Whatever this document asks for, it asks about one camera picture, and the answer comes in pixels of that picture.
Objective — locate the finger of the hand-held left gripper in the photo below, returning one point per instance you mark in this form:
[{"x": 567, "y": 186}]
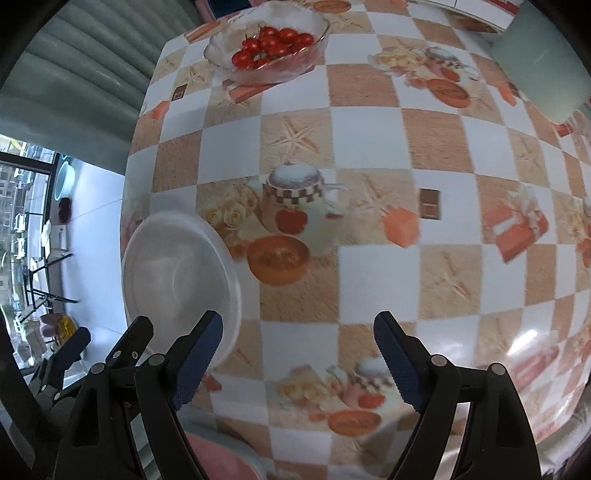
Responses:
[
  {"x": 74, "y": 346},
  {"x": 134, "y": 333}
]

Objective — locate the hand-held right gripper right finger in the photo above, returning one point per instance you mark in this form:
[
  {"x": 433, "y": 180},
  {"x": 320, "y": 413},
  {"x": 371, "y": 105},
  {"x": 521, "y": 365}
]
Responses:
[{"x": 399, "y": 360}]

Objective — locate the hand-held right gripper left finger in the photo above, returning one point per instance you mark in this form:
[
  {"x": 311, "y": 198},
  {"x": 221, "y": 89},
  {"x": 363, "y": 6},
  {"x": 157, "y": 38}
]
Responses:
[{"x": 196, "y": 357}]

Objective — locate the pink oval plate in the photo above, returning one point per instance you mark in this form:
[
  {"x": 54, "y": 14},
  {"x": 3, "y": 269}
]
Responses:
[{"x": 219, "y": 459}]

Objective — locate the green plate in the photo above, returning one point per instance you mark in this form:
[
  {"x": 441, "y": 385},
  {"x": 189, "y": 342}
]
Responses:
[{"x": 540, "y": 69}]

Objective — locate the black folding rack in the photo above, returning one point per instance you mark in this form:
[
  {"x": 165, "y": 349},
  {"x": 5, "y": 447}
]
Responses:
[{"x": 44, "y": 281}]

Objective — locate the teal basin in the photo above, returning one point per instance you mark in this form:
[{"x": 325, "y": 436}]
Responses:
[{"x": 64, "y": 177}]

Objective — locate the checkered printed tablecloth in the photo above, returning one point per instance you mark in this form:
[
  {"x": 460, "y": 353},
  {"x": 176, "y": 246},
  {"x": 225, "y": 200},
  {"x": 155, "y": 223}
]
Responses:
[{"x": 369, "y": 152}]

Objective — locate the grey ribbed sofa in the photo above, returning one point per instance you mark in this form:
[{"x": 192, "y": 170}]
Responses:
[{"x": 87, "y": 60}]

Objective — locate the clear glass bowl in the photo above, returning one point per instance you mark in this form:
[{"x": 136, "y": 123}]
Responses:
[{"x": 277, "y": 69}]

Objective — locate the pile of cherry tomatoes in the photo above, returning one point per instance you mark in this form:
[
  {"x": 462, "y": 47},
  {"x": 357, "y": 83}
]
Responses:
[{"x": 272, "y": 44}]

